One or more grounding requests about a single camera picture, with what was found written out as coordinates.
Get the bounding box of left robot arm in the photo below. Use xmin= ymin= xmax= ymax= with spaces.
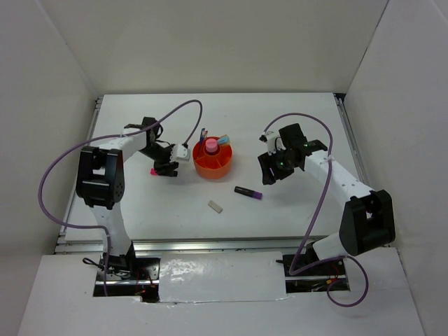
xmin=76 ymin=117 xmax=179 ymax=279

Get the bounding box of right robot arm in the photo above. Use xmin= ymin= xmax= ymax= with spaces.
xmin=258 ymin=123 xmax=396 ymax=274

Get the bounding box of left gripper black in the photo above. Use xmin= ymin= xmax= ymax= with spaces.
xmin=138 ymin=143 xmax=179 ymax=177

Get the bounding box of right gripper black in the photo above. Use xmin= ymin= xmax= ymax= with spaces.
xmin=258 ymin=146 xmax=298 ymax=185

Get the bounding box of orange round organizer container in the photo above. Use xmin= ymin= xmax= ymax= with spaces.
xmin=192 ymin=136 xmax=233 ymax=180

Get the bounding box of aluminium rail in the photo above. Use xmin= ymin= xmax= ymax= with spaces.
xmin=334 ymin=92 xmax=391 ymax=248
xmin=54 ymin=234 xmax=301 ymax=255

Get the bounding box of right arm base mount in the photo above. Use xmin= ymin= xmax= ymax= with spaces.
xmin=276 ymin=254 xmax=349 ymax=293

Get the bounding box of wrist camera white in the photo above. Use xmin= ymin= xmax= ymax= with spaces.
xmin=171 ymin=143 xmax=191 ymax=162
xmin=259 ymin=131 xmax=286 ymax=155

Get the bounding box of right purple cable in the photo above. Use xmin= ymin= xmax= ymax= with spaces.
xmin=262 ymin=112 xmax=370 ymax=308

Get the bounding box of aluminium front rail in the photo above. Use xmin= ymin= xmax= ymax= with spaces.
xmin=54 ymin=234 xmax=301 ymax=255

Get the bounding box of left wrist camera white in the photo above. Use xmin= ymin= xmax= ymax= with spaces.
xmin=171 ymin=143 xmax=191 ymax=162

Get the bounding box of beige eraser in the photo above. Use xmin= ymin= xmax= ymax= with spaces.
xmin=208 ymin=200 xmax=223 ymax=214

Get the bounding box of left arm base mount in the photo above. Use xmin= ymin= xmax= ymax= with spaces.
xmin=82 ymin=248 xmax=161 ymax=303

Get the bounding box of blue pen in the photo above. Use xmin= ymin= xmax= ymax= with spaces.
xmin=199 ymin=127 xmax=206 ymax=144

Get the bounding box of purple black highlighter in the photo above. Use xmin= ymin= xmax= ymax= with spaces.
xmin=234 ymin=186 xmax=263 ymax=200

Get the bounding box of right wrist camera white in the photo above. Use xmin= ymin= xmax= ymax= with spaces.
xmin=259 ymin=131 xmax=286 ymax=155

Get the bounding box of aluminium right rail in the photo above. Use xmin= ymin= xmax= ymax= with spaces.
xmin=334 ymin=92 xmax=391 ymax=248

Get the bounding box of blue clear highlighter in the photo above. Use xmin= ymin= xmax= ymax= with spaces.
xmin=217 ymin=138 xmax=230 ymax=146

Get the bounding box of pink black highlighter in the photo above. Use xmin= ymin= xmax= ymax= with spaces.
xmin=150 ymin=168 xmax=178 ymax=177

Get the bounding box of white cover panel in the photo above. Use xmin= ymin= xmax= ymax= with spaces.
xmin=158 ymin=251 xmax=287 ymax=303

